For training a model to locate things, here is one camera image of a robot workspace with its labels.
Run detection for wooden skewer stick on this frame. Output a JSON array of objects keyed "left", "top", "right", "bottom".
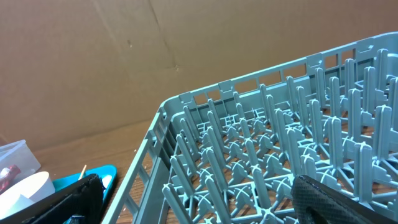
[{"left": 78, "top": 164, "right": 87, "bottom": 180}]

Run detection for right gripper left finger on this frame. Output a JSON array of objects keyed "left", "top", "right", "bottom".
[{"left": 1, "top": 174, "right": 104, "bottom": 224}]

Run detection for white plastic fork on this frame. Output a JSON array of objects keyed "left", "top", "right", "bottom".
[{"left": 101, "top": 175, "right": 113, "bottom": 190}]

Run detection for white paper cup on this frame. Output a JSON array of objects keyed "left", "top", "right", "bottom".
[{"left": 1, "top": 172, "right": 55, "bottom": 219}]

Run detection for red foil wrapper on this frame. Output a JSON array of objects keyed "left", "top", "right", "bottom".
[{"left": 0, "top": 165, "right": 21, "bottom": 194}]

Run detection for teal serving tray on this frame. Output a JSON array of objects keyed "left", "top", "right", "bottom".
[{"left": 50, "top": 165, "right": 117, "bottom": 220}]

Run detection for clear plastic bin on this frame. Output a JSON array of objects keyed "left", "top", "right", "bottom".
[{"left": 1, "top": 140, "right": 41, "bottom": 186}]

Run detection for grey dishwasher rack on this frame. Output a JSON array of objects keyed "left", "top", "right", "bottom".
[{"left": 103, "top": 32, "right": 397, "bottom": 223}]

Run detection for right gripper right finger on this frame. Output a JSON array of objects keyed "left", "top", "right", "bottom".
[{"left": 291, "top": 175, "right": 397, "bottom": 224}]

